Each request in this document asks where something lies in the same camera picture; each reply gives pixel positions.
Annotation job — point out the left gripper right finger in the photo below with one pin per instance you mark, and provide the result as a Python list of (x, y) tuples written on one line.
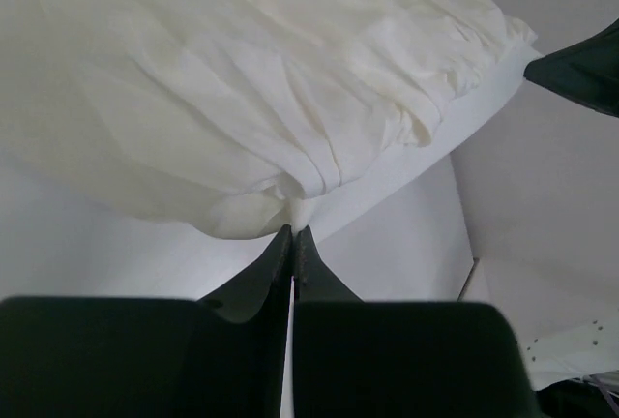
[(352, 358)]

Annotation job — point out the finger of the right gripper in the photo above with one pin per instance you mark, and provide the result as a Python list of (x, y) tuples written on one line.
[(585, 73)]

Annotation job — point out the white skirt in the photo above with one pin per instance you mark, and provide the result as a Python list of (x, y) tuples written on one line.
[(235, 116)]

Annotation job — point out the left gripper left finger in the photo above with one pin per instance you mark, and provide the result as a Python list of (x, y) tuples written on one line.
[(218, 356)]

